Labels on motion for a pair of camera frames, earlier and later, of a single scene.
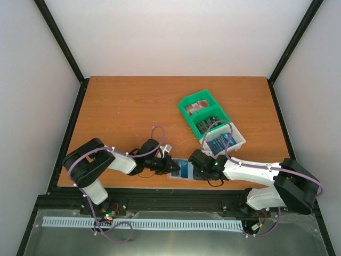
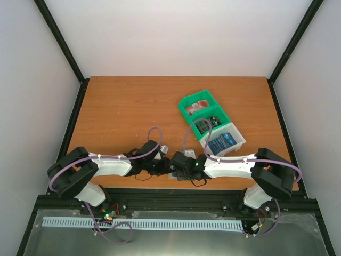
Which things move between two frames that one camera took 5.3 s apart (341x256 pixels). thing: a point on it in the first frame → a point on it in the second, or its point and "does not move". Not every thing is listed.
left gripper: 166,169 does not move
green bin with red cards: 199,105 does not move
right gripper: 197,176 → 181,174
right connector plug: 254,227 does not move
